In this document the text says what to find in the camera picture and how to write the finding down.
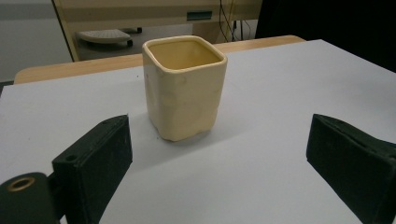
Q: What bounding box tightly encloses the white board sheet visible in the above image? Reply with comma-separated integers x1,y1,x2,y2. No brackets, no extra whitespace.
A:
0,39,396,224

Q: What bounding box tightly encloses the light wooden table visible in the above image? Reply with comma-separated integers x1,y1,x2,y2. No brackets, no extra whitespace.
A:
13,35,306,86

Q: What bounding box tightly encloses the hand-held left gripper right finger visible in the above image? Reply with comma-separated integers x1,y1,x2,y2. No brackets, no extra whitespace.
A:
305,113,396,224

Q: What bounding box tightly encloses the beige office desk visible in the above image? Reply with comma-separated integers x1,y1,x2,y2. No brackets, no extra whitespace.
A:
50,0,264,63

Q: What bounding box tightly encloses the white cabinet panel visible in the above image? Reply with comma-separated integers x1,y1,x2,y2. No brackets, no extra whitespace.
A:
0,0,74,82

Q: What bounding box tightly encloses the black hanging cable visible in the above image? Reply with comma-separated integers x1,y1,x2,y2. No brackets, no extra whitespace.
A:
218,0,253,43

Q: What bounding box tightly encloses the dark desk handle slot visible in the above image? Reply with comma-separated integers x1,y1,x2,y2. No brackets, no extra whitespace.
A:
186,10,213,21

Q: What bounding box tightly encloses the dark curtain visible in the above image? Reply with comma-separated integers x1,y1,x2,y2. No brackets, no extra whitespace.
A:
255,0,396,73

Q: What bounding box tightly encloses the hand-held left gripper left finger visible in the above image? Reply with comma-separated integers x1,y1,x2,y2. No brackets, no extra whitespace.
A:
50,114,134,224

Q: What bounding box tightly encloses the cream square ceramic cup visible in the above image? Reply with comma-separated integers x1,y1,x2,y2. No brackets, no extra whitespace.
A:
142,35,228,143

